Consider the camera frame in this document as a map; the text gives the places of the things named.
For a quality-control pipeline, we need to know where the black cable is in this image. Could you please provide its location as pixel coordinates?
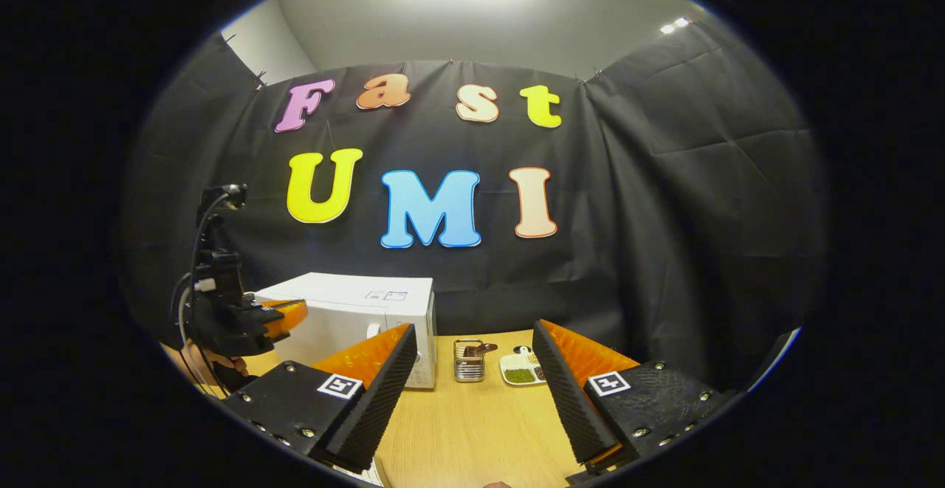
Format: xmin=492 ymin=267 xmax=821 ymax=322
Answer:
xmin=171 ymin=191 xmax=226 ymax=393

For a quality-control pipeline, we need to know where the black backdrop cloth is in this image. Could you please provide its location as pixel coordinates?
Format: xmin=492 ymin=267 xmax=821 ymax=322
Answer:
xmin=122 ymin=19 xmax=828 ymax=393

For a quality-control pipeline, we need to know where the white microwave oven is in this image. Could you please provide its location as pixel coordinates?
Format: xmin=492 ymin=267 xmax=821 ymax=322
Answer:
xmin=255 ymin=272 xmax=438 ymax=389

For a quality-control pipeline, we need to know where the metal utensil holder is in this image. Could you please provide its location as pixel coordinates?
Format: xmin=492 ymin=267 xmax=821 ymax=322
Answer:
xmin=453 ymin=339 xmax=498 ymax=383

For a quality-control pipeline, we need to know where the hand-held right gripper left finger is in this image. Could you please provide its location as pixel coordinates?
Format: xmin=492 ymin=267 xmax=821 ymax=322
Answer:
xmin=221 ymin=323 xmax=419 ymax=474

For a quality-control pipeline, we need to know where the white rectangular plate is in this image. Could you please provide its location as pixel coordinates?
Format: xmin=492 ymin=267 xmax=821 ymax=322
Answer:
xmin=353 ymin=458 xmax=386 ymax=487

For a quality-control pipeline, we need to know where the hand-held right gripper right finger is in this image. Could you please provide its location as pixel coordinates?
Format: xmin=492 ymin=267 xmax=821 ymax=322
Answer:
xmin=532 ymin=318 xmax=739 ymax=474

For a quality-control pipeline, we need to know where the white dish of beans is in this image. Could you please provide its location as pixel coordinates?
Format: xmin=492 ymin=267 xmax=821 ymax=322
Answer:
xmin=500 ymin=346 xmax=547 ymax=387

